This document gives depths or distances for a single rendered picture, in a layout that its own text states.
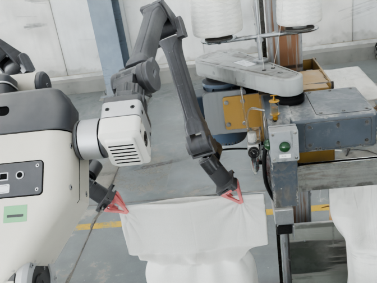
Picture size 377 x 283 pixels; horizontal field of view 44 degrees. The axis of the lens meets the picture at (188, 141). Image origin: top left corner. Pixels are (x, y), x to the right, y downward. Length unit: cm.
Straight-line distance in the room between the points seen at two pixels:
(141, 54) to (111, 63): 505
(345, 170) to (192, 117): 52
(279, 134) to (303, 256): 86
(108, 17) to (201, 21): 470
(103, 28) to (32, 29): 121
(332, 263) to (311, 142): 83
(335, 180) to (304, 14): 53
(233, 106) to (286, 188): 42
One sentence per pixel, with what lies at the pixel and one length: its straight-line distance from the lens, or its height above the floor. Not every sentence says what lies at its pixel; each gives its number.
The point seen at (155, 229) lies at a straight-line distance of 162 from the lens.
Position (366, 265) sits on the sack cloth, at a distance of 169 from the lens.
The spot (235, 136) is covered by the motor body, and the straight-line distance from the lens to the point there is 174.
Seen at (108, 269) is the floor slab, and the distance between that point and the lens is 306.
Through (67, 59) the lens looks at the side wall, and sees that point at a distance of 689.
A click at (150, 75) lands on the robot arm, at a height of 153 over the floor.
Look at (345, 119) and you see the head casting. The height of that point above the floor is 132.
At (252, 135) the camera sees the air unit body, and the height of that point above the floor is 122.
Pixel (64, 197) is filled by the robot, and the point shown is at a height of 137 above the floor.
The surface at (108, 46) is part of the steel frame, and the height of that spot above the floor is 70.
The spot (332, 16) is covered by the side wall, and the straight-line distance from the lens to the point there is 659.
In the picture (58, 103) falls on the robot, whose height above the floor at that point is 154.
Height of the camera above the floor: 182
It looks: 23 degrees down
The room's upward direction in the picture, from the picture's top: 9 degrees counter-clockwise
